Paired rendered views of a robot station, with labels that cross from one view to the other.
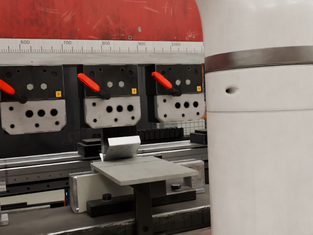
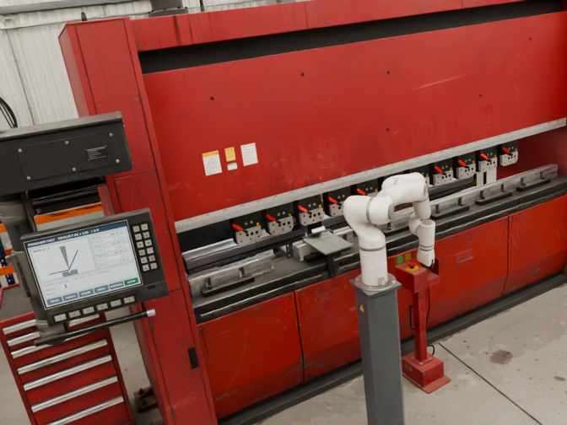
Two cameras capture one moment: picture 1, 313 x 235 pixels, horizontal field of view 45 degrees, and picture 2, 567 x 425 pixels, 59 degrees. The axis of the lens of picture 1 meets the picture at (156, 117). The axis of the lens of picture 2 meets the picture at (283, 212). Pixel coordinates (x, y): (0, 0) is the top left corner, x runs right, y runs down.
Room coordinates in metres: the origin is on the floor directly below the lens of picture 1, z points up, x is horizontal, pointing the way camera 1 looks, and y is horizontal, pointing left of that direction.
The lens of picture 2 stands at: (-1.74, 0.28, 2.13)
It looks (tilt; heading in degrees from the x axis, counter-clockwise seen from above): 19 degrees down; 0
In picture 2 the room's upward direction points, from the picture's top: 8 degrees counter-clockwise
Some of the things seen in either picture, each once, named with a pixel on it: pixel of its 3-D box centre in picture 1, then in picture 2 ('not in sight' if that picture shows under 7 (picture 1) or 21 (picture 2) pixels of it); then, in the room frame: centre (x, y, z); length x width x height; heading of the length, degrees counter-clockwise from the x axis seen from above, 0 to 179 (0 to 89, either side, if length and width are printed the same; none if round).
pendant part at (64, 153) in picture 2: not in sight; (79, 234); (0.09, 1.07, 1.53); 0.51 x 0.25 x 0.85; 106
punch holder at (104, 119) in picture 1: (108, 95); (308, 208); (1.03, 0.13, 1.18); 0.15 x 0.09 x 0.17; 113
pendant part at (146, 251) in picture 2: not in sight; (99, 263); (0.02, 1.00, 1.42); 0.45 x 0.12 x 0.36; 106
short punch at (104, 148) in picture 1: (119, 142); (314, 228); (1.04, 0.11, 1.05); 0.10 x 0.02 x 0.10; 113
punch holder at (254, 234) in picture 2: not in sight; (245, 226); (0.87, 0.50, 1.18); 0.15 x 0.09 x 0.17; 113
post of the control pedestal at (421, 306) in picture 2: not in sight; (419, 322); (0.89, -0.46, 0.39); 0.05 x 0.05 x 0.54; 27
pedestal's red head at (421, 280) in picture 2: not in sight; (417, 269); (0.89, -0.46, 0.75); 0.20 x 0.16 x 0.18; 117
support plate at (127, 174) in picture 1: (139, 168); (327, 242); (0.91, 0.05, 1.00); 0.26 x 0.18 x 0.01; 23
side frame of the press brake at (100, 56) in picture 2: not in sight; (142, 248); (0.82, 1.07, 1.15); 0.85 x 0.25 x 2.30; 23
